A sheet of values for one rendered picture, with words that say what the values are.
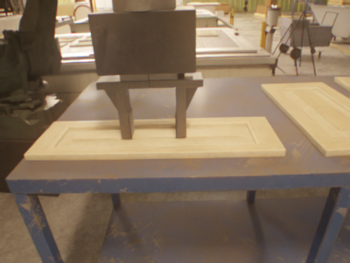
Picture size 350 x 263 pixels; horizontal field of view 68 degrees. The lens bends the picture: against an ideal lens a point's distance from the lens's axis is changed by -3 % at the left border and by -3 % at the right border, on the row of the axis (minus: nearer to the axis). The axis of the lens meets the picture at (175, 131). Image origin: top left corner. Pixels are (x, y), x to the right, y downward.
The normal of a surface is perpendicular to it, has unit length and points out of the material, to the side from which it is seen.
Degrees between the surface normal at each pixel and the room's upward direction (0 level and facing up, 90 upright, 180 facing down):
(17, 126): 90
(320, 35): 90
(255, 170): 0
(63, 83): 90
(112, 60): 90
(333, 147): 0
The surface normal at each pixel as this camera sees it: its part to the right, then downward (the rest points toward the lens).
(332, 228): -0.01, 0.47
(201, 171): -0.04, -0.88
